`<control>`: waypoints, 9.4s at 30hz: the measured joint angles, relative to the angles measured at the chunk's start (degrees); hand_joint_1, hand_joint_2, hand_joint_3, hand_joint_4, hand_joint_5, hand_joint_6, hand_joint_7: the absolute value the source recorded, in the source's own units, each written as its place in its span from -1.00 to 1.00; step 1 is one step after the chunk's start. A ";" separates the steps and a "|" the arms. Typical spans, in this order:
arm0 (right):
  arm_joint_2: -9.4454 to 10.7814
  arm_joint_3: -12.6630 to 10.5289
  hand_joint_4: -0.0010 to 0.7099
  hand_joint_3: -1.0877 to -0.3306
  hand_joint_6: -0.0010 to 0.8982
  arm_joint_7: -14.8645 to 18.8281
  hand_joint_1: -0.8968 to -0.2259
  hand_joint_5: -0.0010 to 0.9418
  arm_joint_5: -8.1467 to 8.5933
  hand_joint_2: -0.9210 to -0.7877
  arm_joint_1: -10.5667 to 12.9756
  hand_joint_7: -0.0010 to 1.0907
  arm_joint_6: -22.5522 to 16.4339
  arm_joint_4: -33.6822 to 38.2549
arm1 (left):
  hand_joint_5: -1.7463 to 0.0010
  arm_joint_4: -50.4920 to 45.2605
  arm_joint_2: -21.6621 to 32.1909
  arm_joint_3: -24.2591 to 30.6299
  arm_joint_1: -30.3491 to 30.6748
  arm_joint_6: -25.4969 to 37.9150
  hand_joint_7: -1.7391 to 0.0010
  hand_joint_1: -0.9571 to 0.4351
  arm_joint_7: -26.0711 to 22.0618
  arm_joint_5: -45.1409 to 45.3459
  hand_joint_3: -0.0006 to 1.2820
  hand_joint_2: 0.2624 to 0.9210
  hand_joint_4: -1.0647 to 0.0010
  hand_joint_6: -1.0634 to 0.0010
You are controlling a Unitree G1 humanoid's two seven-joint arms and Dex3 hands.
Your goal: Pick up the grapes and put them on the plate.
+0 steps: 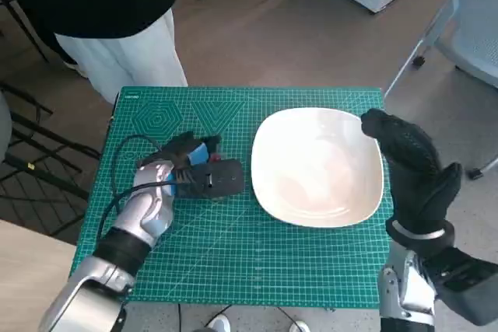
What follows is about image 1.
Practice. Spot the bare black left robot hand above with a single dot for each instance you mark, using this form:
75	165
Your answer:
183	149

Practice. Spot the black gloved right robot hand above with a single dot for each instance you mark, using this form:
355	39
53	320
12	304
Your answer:
412	168

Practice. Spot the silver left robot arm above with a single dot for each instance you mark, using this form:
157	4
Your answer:
144	207

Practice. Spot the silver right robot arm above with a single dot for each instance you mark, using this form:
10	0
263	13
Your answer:
404	285

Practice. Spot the white square plate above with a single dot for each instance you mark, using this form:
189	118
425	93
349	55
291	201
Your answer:
317	168

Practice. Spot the green cutting mat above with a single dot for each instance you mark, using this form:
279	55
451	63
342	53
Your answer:
241	254

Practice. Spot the light blue mesh chair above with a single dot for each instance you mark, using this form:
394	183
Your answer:
478	36

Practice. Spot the white rounded foot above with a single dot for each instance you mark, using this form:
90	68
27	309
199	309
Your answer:
299	327
218	324

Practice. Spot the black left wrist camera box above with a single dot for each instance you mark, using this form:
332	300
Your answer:
218	180

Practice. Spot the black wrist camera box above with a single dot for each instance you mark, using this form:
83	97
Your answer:
218	180
467	285

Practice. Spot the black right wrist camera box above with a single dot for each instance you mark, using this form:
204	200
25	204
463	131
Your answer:
467	285

